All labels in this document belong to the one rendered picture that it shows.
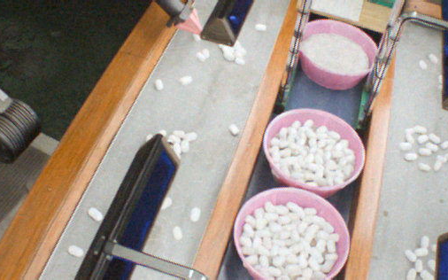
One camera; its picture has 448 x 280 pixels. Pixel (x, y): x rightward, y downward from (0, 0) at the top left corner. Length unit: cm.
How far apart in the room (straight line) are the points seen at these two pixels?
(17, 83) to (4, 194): 110
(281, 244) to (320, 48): 74
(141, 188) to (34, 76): 190
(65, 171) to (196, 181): 32
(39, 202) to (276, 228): 55
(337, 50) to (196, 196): 73
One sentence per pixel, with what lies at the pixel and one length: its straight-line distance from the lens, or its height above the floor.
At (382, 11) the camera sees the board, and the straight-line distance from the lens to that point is 203.
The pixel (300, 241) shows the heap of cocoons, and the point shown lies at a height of 73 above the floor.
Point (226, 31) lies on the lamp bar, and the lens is 126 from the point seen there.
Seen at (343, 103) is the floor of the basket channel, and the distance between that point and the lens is 176.
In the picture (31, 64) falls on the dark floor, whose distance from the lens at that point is 285.
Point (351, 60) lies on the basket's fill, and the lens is 183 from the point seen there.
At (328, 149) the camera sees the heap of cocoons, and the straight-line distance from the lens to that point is 152.
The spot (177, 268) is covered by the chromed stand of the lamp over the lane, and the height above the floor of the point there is 112.
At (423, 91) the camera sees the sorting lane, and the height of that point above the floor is 74.
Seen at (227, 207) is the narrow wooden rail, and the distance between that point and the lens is 133.
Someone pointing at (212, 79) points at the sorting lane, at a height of 74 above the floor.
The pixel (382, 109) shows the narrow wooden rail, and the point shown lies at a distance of 165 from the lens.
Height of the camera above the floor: 185
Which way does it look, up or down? 48 degrees down
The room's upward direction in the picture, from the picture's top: 10 degrees clockwise
